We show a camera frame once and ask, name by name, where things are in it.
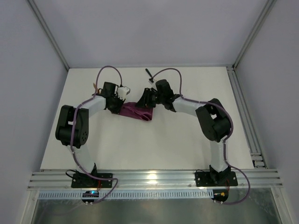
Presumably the front aluminium rail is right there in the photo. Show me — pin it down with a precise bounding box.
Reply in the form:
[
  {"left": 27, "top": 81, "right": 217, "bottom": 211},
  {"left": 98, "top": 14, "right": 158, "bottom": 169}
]
[{"left": 28, "top": 169, "right": 283, "bottom": 190}]

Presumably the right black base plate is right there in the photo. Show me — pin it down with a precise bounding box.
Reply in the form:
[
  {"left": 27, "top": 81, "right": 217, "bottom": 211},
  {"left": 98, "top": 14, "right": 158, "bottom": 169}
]
[{"left": 194, "top": 170, "right": 238, "bottom": 187}]

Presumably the left black controller board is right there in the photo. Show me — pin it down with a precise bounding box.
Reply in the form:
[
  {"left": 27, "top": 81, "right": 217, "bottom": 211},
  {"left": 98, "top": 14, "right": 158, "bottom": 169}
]
[{"left": 81, "top": 190, "right": 99, "bottom": 203}]

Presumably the corner frame post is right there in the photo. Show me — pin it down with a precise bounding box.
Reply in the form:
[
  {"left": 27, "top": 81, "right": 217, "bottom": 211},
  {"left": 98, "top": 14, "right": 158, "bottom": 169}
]
[
  {"left": 232, "top": 0, "right": 277, "bottom": 70},
  {"left": 25, "top": 0, "right": 70, "bottom": 71}
]

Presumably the aluminium rail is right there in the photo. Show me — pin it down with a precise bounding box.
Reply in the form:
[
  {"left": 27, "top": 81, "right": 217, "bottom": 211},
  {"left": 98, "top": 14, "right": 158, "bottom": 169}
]
[
  {"left": 28, "top": 169, "right": 283, "bottom": 190},
  {"left": 226, "top": 65, "right": 268, "bottom": 169}
]

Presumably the right corner frame post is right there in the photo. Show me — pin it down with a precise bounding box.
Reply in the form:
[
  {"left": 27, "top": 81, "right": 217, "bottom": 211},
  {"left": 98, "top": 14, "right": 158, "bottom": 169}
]
[{"left": 232, "top": 0, "right": 277, "bottom": 70}]

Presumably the purple cloth napkin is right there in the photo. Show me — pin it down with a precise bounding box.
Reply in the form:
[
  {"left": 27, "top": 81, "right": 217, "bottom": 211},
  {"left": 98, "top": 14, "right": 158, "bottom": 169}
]
[{"left": 118, "top": 102, "right": 153, "bottom": 121}]

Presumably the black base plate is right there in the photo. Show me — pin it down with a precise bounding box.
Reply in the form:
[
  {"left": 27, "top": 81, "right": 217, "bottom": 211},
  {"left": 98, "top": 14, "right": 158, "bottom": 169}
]
[
  {"left": 194, "top": 170, "right": 238, "bottom": 187},
  {"left": 71, "top": 173, "right": 112, "bottom": 189}
]

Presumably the black controller board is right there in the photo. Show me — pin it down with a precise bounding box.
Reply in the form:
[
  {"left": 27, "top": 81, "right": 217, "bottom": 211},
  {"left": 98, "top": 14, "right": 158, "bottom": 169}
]
[
  {"left": 212, "top": 189, "right": 229, "bottom": 203},
  {"left": 81, "top": 190, "right": 99, "bottom": 203}
]

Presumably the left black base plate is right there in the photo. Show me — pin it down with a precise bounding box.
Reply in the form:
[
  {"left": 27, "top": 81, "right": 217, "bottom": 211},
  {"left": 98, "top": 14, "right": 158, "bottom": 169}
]
[{"left": 71, "top": 173, "right": 112, "bottom": 189}]

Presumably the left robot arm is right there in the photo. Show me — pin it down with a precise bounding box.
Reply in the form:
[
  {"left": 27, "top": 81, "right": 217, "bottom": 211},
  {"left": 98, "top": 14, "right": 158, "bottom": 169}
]
[{"left": 55, "top": 82, "right": 130, "bottom": 188}]

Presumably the left corner frame post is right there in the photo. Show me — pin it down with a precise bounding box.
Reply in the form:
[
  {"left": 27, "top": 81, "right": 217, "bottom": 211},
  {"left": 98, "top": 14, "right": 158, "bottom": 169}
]
[{"left": 25, "top": 0, "right": 70, "bottom": 71}]

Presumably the right side aluminium rail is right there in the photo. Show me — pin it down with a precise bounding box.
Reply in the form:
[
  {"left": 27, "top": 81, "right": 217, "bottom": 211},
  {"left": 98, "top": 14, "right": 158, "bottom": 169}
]
[{"left": 226, "top": 65, "right": 268, "bottom": 169}]

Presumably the gold fork black handle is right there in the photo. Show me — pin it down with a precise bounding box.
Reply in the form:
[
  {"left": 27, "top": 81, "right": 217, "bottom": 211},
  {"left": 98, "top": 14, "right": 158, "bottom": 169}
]
[{"left": 145, "top": 68, "right": 154, "bottom": 83}]

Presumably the right black controller board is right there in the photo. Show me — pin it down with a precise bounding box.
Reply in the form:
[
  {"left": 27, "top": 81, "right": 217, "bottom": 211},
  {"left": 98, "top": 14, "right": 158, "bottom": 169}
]
[{"left": 212, "top": 189, "right": 229, "bottom": 203}]

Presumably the slotted cable duct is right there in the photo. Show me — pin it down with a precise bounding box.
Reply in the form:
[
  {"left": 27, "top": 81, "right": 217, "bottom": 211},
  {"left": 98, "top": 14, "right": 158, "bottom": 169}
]
[{"left": 38, "top": 189, "right": 213, "bottom": 200}]

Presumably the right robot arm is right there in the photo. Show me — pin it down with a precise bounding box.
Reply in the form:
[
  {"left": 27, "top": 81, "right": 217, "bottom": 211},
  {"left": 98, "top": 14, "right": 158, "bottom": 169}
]
[{"left": 136, "top": 79, "right": 234, "bottom": 187}]

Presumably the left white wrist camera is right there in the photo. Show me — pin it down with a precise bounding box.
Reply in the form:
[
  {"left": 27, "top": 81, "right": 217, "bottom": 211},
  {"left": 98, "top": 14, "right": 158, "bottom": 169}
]
[{"left": 117, "top": 86, "right": 130, "bottom": 100}]

